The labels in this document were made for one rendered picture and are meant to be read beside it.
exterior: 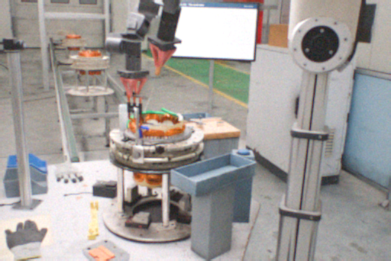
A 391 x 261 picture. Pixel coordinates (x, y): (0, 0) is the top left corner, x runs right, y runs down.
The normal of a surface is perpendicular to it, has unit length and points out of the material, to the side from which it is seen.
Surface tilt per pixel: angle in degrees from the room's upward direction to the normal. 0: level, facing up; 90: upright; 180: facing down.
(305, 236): 90
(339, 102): 90
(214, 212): 90
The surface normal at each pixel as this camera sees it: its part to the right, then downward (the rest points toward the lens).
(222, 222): 0.66, 0.23
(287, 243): -0.29, 0.26
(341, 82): 0.34, 0.28
